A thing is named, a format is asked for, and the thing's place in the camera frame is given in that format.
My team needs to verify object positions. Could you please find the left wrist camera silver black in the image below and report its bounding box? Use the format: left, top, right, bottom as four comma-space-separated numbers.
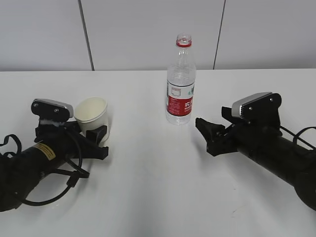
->
31, 98, 74, 122

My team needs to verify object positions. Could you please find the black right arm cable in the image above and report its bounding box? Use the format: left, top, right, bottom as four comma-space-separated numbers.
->
278, 125, 316, 150

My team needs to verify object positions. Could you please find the clear water bottle red label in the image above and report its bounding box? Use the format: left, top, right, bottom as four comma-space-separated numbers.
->
165, 34, 197, 125

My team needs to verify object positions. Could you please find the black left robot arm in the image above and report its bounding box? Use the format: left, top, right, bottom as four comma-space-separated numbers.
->
0, 121, 109, 212

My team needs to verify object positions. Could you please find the white paper cup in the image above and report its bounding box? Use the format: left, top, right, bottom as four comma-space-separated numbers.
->
74, 97, 109, 142

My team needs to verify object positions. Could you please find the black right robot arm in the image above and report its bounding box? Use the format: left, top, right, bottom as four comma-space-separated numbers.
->
195, 107, 316, 209

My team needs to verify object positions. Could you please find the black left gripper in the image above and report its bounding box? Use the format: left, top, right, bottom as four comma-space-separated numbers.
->
34, 120, 109, 160

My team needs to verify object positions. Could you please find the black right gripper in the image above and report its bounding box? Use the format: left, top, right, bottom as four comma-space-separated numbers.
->
195, 107, 281, 157

